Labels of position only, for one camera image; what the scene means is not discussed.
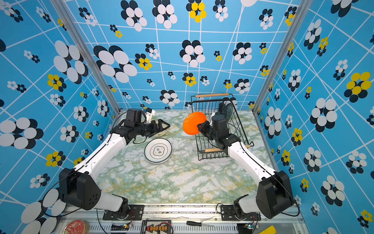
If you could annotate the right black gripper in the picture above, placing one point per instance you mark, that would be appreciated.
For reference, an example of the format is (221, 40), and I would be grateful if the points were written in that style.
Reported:
(205, 125)

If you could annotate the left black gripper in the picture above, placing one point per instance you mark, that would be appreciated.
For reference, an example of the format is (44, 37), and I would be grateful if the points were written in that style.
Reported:
(155, 129)

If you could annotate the beige plate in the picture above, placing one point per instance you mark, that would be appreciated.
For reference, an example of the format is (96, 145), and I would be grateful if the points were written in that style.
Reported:
(160, 134)

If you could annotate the black wire dish rack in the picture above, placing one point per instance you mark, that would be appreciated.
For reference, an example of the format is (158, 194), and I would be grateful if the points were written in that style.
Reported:
(206, 149)

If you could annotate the orange plate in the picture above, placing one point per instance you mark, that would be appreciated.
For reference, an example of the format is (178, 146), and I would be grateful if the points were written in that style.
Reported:
(191, 122)

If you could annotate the white plate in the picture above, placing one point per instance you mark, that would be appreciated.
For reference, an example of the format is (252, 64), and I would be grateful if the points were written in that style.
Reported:
(158, 151)

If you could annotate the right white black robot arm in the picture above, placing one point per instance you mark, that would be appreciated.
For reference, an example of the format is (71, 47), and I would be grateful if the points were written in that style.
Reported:
(274, 194)

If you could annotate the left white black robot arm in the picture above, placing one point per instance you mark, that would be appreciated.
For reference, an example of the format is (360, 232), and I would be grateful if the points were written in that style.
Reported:
(77, 186)

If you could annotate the black screwdriver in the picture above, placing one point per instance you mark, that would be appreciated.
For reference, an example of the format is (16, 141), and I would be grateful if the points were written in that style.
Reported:
(198, 224)

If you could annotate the black terminal block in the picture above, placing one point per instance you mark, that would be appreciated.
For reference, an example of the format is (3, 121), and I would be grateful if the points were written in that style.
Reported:
(156, 227)

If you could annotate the small circuit board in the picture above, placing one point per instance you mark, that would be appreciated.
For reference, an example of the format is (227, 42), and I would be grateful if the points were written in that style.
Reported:
(120, 227)

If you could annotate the yellow paper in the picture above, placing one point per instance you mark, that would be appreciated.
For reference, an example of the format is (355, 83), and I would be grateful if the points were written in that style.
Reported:
(270, 230)

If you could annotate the red round tin lid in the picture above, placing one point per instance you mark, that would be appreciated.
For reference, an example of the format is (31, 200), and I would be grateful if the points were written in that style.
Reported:
(78, 226)

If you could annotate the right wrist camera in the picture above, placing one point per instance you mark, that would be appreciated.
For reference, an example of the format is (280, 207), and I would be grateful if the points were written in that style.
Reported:
(214, 114)

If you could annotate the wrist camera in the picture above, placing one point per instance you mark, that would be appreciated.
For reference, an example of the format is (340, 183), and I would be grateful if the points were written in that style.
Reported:
(149, 113)
(214, 114)

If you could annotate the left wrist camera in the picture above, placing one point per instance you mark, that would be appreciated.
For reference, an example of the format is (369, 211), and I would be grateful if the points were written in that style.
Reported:
(149, 113)

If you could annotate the left wooden rack handle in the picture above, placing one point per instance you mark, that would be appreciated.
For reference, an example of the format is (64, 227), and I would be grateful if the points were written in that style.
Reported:
(212, 95)

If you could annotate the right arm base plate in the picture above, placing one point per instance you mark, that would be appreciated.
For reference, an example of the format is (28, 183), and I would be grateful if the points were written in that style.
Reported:
(227, 213)

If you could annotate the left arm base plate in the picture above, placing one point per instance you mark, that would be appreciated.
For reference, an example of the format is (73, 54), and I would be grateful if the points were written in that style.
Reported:
(134, 213)

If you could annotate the aluminium frame rail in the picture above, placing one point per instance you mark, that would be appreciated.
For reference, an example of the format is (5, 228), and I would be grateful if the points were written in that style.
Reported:
(180, 213)

